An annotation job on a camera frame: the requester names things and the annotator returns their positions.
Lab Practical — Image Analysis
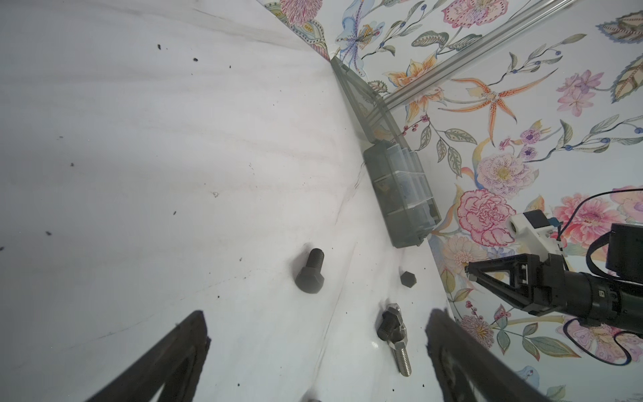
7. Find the black hex bolt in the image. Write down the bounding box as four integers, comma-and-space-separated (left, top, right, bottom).
295, 248, 325, 294

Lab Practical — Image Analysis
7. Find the black short bolt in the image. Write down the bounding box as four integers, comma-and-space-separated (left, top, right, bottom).
377, 304, 405, 343

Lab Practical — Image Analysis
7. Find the silver bolt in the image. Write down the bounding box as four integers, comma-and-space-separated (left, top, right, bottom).
388, 323, 412, 377

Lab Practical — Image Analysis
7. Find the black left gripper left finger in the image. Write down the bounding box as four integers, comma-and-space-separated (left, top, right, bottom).
89, 311, 211, 401

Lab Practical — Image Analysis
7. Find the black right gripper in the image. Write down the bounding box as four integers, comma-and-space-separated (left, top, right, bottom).
465, 224, 642, 333

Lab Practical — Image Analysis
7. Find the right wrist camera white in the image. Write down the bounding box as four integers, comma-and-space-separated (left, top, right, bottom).
508, 209, 564, 261

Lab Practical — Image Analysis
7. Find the grey plastic organizer box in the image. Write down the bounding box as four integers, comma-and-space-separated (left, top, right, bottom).
331, 57, 441, 249

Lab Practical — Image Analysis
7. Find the aluminium corner post right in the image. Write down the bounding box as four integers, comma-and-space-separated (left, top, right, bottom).
384, 0, 576, 109

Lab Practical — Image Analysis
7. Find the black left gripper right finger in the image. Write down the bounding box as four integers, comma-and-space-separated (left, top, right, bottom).
425, 309, 548, 401

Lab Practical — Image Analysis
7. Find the black bolt right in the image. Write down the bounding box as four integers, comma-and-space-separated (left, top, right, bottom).
400, 271, 417, 288

